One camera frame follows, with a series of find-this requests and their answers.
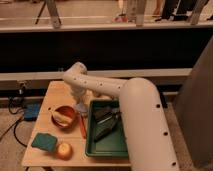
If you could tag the dark block in tray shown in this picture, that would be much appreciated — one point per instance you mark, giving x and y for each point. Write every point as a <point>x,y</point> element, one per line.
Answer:
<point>100,113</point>

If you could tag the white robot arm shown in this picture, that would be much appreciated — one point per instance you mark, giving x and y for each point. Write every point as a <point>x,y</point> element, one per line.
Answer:
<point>148,138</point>

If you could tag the small grey towel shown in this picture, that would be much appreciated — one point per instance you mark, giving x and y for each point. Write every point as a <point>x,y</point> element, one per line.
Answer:
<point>82,109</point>

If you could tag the blue box on floor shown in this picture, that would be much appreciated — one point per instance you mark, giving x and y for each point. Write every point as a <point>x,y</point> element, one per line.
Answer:
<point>31,111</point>

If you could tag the red bowl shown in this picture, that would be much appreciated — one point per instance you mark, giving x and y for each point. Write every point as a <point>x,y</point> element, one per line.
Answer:
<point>64,110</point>

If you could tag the green plastic tray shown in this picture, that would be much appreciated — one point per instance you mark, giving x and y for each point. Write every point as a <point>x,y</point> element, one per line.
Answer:
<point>114,145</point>

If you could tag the yellow apple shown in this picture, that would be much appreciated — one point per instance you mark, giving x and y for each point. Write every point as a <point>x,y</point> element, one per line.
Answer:
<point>64,151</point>

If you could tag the banana in bowl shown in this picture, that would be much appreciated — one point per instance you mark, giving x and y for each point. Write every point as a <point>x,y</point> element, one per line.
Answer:
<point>61,119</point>

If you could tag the red carrot stick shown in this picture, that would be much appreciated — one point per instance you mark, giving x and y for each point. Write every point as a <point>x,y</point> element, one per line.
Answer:
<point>82,127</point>

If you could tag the green sponge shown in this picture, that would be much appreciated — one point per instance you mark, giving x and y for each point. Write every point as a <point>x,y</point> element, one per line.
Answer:
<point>45,142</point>

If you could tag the wooden table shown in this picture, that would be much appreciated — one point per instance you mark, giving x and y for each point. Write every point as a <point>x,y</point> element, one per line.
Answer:
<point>58,94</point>

